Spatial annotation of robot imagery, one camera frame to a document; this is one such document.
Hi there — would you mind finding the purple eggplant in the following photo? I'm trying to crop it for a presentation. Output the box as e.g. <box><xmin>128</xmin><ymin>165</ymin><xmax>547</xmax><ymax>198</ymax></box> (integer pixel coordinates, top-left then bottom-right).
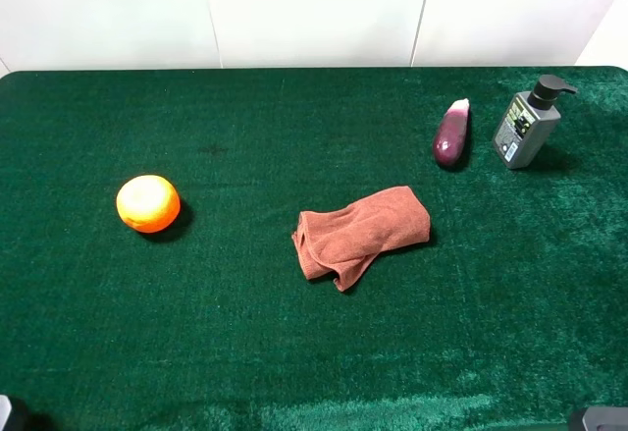
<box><xmin>433</xmin><ymin>98</ymin><xmax>470</xmax><ymax>167</ymax></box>

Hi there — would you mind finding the grey pump dispenser bottle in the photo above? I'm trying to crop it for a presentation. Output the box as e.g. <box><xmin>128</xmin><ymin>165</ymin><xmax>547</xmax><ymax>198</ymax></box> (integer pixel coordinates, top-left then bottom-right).
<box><xmin>493</xmin><ymin>75</ymin><xmax>578</xmax><ymax>170</ymax></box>

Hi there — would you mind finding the brown folded cloth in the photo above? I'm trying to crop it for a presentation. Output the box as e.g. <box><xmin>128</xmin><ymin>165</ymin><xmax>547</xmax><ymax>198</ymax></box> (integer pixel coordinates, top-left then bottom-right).
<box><xmin>291</xmin><ymin>186</ymin><xmax>431</xmax><ymax>292</ymax></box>

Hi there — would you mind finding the orange fruit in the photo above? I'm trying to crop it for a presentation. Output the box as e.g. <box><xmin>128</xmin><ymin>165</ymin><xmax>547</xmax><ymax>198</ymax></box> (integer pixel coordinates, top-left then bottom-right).
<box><xmin>116</xmin><ymin>175</ymin><xmax>181</xmax><ymax>234</ymax></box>

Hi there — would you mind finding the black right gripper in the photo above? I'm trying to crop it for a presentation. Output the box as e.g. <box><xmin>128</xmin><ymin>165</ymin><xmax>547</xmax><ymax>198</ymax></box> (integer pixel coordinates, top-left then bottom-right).
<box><xmin>568</xmin><ymin>406</ymin><xmax>628</xmax><ymax>431</ymax></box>

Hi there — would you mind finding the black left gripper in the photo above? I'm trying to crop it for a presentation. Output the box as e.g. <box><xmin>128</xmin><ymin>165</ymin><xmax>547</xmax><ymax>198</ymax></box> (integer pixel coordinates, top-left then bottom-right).
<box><xmin>0</xmin><ymin>395</ymin><xmax>29</xmax><ymax>431</ymax></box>

